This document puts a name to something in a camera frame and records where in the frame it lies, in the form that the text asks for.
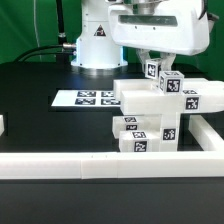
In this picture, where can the white chair seat part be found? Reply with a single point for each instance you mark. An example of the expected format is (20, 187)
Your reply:
(162, 132)

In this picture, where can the white U-shaped fence frame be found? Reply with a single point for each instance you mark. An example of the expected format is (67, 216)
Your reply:
(208, 162)

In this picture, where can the white chair backrest part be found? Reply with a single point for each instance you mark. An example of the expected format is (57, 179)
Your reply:
(142, 97)

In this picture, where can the white tagged nut cube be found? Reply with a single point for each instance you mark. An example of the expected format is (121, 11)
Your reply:
(171, 82)

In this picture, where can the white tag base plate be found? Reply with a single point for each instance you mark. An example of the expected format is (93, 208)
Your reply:
(85, 98)

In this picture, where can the white small chair post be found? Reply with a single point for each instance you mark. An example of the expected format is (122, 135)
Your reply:
(127, 123)

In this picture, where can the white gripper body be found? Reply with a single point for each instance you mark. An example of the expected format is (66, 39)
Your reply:
(174, 26)

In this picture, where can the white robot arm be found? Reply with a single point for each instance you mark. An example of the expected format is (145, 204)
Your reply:
(95, 48)

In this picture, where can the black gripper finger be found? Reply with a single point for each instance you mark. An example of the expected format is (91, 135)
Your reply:
(143, 55)
(167, 61)

